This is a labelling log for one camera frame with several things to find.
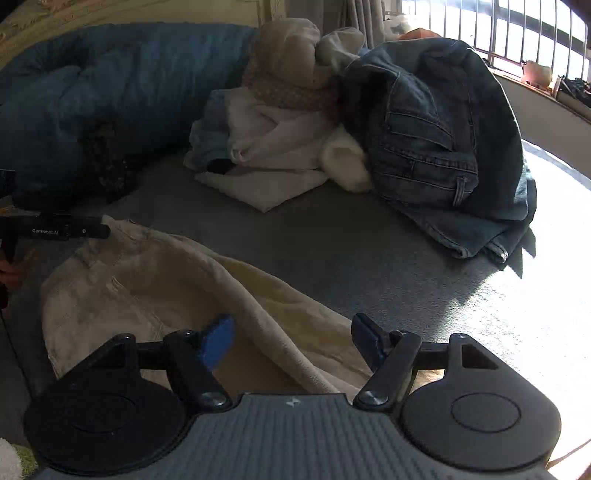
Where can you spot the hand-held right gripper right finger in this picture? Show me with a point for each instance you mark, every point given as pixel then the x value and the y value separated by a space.
pixel 367 339

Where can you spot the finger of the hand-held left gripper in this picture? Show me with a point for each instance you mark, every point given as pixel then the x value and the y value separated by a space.
pixel 87 228

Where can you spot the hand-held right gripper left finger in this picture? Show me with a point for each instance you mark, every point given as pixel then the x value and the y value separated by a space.
pixel 217 341

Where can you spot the dark clothes pile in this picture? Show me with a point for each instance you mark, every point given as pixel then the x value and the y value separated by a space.
pixel 575 90

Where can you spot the person's left hand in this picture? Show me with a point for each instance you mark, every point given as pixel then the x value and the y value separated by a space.
pixel 16 272

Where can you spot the bed with grey sheet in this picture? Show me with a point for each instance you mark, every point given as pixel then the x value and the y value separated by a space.
pixel 369 258

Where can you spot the blue duvet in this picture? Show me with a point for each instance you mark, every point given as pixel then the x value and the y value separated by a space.
pixel 138 92

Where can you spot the black garment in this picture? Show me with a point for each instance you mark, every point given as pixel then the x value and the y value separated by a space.
pixel 219 166

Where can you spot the light blue garment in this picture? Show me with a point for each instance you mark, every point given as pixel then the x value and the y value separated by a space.
pixel 212 129

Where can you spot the white cotton garment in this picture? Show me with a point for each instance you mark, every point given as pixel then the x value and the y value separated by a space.
pixel 258 184

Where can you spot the white fluffy garment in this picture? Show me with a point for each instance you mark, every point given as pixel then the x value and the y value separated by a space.
pixel 346 161

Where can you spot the white satin shirt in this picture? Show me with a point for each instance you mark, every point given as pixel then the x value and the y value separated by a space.
pixel 277 138

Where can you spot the blue denim jeans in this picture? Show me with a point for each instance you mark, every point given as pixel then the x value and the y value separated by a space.
pixel 438 138

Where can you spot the pink houndstooth garment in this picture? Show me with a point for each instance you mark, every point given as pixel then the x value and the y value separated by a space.
pixel 295 99

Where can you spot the beige hoodie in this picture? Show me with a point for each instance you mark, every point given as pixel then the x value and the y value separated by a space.
pixel 295 50

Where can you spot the orange object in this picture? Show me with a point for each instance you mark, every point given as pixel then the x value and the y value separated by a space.
pixel 418 34

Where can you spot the grey curtain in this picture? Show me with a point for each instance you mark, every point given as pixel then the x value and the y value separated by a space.
pixel 369 16

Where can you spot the metal window bars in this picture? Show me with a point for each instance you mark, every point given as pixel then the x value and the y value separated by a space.
pixel 508 27

